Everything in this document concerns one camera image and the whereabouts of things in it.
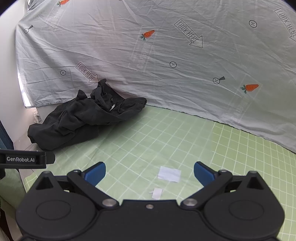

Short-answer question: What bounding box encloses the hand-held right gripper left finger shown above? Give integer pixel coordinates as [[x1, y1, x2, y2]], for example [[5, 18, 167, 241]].
[[35, 162, 120, 210]]

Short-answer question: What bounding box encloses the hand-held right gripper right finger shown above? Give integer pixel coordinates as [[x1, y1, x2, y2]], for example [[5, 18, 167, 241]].
[[180, 161, 264, 210]]

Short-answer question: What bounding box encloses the black garment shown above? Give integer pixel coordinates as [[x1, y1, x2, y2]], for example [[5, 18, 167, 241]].
[[27, 79, 147, 150]]

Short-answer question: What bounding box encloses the large white paper label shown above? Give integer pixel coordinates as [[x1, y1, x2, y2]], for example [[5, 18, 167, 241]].
[[158, 166, 181, 182]]

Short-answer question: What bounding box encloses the small white paper label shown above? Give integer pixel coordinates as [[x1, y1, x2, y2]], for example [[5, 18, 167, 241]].
[[149, 188, 163, 200]]

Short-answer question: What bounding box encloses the clear plastic sheet edge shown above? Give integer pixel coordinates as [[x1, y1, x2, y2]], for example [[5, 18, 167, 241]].
[[18, 74, 37, 109]]

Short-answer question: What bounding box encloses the grey carrot print bed sheet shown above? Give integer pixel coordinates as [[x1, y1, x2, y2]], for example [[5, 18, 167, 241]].
[[15, 0, 296, 154]]

